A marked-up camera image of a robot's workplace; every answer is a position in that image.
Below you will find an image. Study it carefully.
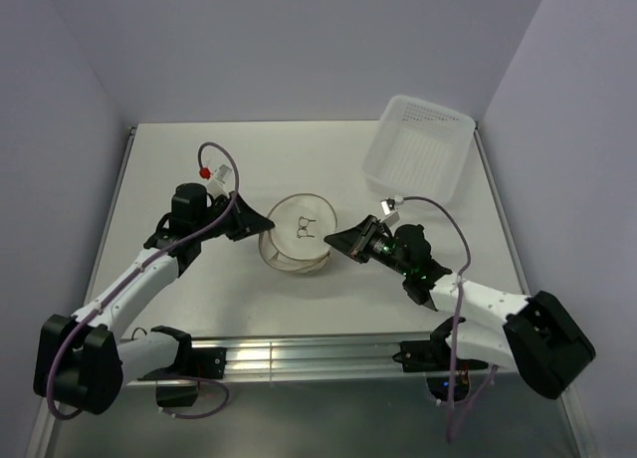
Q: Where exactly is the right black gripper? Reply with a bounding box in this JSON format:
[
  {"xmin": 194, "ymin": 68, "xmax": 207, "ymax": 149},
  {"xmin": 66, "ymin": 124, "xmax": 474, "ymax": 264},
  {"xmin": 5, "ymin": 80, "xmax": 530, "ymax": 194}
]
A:
[{"xmin": 324, "ymin": 214, "xmax": 411, "ymax": 277}]

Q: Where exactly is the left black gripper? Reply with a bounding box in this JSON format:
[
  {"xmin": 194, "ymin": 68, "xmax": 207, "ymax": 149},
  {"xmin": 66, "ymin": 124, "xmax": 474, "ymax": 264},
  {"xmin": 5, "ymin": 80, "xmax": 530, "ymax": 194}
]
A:
[{"xmin": 193, "ymin": 190, "xmax": 273, "ymax": 241}]

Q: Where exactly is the white mesh laundry bag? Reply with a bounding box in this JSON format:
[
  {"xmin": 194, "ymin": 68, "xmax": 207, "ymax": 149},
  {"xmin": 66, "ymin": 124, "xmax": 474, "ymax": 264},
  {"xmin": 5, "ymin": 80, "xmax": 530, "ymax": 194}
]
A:
[{"xmin": 259, "ymin": 193, "xmax": 338, "ymax": 275}]

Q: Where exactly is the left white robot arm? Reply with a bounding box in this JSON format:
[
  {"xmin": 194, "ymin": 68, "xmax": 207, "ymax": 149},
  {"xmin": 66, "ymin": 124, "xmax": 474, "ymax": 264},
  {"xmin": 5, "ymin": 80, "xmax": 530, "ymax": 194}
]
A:
[{"xmin": 33, "ymin": 183, "xmax": 275, "ymax": 420}]

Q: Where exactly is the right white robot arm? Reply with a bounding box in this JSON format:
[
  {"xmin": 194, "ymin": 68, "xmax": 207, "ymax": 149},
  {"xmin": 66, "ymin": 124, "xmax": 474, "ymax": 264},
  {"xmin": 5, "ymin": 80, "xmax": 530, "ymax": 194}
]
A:
[{"xmin": 324, "ymin": 215, "xmax": 596, "ymax": 399}]

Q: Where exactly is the white plastic tray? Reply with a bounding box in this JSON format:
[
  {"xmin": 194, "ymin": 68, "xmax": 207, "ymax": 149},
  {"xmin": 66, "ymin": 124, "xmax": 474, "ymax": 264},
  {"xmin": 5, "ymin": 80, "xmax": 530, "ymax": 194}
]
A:
[{"xmin": 361, "ymin": 95, "xmax": 476, "ymax": 205}]

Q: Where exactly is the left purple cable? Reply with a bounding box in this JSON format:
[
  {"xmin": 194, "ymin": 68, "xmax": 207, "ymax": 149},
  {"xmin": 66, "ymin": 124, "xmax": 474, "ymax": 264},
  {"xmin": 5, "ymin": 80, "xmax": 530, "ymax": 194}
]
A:
[{"xmin": 45, "ymin": 141, "xmax": 240, "ymax": 420}]

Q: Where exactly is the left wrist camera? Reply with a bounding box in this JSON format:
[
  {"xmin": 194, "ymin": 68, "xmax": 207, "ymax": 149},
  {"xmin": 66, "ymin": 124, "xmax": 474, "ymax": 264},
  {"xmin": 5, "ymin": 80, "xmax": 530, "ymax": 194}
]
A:
[{"xmin": 199, "ymin": 164, "xmax": 234, "ymax": 194}]

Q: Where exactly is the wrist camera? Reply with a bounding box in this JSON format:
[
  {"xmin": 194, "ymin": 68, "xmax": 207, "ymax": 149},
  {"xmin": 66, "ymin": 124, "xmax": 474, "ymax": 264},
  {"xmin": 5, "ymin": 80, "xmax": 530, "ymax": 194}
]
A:
[
  {"xmin": 380, "ymin": 195, "xmax": 404, "ymax": 227},
  {"xmin": 199, "ymin": 164, "xmax": 234, "ymax": 194}
]

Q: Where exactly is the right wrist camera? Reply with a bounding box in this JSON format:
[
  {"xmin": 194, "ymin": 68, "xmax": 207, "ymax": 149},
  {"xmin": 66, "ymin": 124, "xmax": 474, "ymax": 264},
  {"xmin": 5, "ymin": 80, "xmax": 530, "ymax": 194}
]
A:
[{"xmin": 380, "ymin": 195, "xmax": 404, "ymax": 227}]

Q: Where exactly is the aluminium mounting rail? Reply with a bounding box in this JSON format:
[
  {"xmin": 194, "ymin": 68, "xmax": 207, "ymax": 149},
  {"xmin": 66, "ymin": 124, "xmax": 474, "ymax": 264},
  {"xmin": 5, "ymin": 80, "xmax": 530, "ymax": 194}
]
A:
[{"xmin": 118, "ymin": 328, "xmax": 529, "ymax": 385}]

